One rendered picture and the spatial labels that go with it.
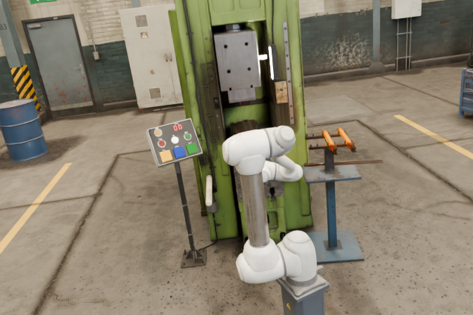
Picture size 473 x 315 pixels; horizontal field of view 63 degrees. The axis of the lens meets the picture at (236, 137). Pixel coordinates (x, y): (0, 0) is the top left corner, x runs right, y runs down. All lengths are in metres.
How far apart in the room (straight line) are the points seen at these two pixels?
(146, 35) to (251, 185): 6.63
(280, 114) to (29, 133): 4.70
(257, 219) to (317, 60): 7.59
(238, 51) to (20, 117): 4.63
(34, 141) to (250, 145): 5.59
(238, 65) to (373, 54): 7.00
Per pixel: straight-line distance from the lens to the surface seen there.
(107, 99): 9.13
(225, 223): 3.46
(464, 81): 6.39
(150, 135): 2.80
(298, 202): 3.44
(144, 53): 8.15
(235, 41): 2.82
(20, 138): 6.89
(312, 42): 9.09
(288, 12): 3.01
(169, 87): 8.20
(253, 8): 2.97
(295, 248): 1.92
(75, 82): 9.23
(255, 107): 3.42
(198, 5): 2.95
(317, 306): 2.15
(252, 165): 1.65
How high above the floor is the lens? 1.98
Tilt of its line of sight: 19 degrees down
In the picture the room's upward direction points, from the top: 7 degrees counter-clockwise
